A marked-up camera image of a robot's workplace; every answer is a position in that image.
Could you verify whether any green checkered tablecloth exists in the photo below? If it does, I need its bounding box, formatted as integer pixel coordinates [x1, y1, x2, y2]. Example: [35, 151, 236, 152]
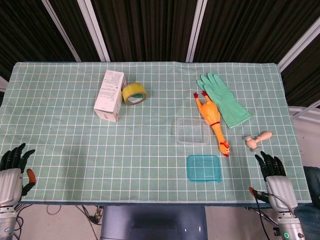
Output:
[0, 61, 313, 205]

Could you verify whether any black floor cable with plug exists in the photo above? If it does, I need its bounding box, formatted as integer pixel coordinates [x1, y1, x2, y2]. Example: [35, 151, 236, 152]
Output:
[74, 204, 106, 226]

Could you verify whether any black right hand cable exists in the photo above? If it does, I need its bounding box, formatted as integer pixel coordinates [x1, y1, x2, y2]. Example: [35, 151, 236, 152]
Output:
[250, 189, 281, 233]

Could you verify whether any yellow packing tape roll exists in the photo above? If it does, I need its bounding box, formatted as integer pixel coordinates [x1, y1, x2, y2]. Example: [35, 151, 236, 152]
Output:
[121, 82, 148, 106]

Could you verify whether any white frame post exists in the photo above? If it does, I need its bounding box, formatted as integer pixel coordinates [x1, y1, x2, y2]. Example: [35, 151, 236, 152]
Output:
[186, 0, 208, 63]
[77, 0, 111, 62]
[41, 0, 82, 62]
[277, 19, 320, 71]

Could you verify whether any white metal frame rail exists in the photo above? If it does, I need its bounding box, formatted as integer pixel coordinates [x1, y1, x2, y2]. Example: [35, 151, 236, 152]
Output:
[287, 99, 320, 123]

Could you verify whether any black pleated curtain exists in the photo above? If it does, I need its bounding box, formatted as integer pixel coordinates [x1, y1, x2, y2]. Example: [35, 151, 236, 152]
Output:
[0, 0, 320, 108]

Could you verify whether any white cardboard box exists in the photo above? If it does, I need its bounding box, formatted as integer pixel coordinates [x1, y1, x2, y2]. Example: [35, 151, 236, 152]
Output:
[93, 69, 127, 123]

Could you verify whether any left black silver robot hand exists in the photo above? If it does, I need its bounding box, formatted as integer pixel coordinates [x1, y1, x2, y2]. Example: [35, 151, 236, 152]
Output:
[0, 142, 37, 207]

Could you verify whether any orange rubber chicken toy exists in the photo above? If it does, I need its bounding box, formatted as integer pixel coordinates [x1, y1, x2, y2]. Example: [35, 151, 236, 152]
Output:
[193, 90, 231, 158]

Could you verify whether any green rubber glove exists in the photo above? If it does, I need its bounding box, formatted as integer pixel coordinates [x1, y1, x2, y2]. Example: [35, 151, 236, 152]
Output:
[196, 72, 253, 130]

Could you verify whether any small wooden toy hammer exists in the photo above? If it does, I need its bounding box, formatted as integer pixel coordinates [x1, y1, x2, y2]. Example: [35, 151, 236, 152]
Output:
[241, 130, 273, 152]

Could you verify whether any clear plastic container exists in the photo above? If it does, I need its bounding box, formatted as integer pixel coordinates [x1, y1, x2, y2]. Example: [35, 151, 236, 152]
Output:
[173, 117, 212, 146]

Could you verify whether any blue plastic lid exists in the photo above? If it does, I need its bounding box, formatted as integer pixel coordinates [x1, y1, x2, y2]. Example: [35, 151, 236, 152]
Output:
[186, 154, 223, 184]

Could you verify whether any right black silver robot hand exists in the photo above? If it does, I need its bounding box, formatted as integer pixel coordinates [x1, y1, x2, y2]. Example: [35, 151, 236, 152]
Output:
[248, 150, 299, 213]

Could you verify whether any grey blue robot torso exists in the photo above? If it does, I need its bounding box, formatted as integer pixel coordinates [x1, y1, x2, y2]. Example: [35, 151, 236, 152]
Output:
[99, 204, 208, 240]

